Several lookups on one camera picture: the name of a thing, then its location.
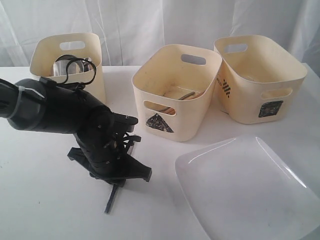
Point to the cream bin with triangle mark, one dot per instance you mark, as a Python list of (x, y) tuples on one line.
[(172, 72)]

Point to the steel spoon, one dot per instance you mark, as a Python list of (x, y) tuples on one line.
[(181, 98)]

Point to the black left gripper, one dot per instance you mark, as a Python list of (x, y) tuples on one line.
[(107, 158)]

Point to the cream bin with circle mark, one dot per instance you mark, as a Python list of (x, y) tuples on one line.
[(48, 50)]

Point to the steel fork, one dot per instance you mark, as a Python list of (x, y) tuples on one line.
[(171, 112)]

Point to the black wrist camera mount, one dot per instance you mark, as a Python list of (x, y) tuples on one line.
[(122, 127)]

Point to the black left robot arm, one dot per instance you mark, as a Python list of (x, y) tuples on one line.
[(45, 106)]

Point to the steel knife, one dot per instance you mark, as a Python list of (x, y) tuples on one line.
[(111, 199)]

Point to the steel mug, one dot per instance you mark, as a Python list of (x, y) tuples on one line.
[(76, 67)]

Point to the white square plate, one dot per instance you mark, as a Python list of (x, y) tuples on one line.
[(240, 189)]

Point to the cream bin with square mark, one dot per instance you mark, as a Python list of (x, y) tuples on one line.
[(258, 79)]

